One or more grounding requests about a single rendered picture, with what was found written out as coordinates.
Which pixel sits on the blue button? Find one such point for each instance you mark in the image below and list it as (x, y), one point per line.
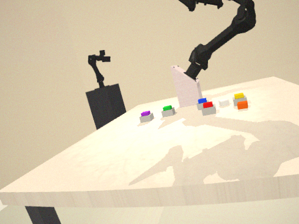
(200, 103)

